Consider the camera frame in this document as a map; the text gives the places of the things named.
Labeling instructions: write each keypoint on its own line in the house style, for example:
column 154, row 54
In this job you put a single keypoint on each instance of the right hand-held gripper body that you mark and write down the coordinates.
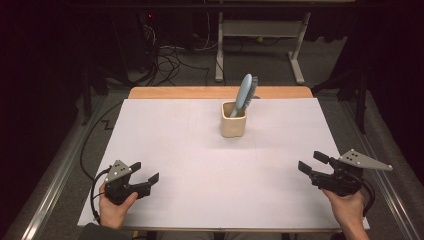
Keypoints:
column 340, row 183

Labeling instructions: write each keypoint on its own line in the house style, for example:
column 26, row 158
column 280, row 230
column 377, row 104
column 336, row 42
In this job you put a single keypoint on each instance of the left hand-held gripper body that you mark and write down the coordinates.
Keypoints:
column 120, row 191

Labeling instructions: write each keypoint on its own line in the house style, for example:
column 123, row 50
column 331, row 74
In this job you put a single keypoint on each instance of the cream square cup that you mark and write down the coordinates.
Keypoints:
column 233, row 128

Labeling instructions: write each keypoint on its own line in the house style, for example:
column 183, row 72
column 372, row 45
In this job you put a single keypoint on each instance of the light blue hairbrush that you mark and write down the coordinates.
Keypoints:
column 243, row 90

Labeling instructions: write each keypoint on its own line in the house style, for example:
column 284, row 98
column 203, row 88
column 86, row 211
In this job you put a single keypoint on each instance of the person's left hand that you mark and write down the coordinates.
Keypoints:
column 111, row 213

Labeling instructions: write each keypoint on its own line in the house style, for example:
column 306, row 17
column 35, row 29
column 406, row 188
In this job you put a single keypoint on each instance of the person's right hand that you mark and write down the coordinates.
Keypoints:
column 348, row 210

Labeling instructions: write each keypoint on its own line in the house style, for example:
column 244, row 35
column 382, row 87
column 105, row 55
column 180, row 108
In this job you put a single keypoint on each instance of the black metal stand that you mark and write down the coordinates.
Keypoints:
column 87, row 100
column 361, row 110

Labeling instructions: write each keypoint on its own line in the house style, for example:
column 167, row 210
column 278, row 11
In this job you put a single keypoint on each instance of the dark curtain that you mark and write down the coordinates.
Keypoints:
column 396, row 83
column 36, row 83

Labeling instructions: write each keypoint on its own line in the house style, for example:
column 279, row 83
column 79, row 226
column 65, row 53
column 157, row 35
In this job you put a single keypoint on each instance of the dark equipment with red light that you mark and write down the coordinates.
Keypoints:
column 140, row 36

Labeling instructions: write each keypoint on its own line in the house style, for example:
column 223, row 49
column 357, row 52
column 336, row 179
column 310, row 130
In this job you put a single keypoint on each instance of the small yellow floor object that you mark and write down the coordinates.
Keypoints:
column 260, row 39

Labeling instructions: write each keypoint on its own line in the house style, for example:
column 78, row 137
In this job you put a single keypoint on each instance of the aluminium floor rail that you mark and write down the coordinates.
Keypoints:
column 395, row 200
column 56, row 186

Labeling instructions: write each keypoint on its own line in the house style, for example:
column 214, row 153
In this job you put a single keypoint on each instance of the white metal desk frame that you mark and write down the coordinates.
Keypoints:
column 260, row 28

